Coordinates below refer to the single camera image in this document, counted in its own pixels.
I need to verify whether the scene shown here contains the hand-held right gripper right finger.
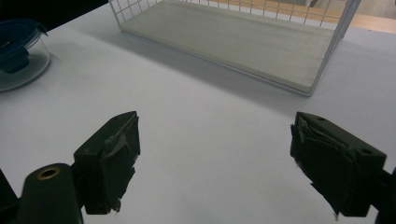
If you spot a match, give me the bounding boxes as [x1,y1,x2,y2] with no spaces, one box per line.
[290,111,388,218]

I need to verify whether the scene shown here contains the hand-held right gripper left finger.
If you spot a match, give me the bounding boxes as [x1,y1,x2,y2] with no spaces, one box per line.
[72,110,141,216]

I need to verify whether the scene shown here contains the clear container with blue lid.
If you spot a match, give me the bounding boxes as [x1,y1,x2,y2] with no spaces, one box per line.
[0,18,51,93]

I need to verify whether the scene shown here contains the light wooden furniture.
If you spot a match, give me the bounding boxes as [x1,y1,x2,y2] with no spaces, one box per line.
[208,0,396,35]

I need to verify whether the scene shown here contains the white wire rack with wooden base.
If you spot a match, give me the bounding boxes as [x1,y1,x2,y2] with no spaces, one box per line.
[107,0,363,97]

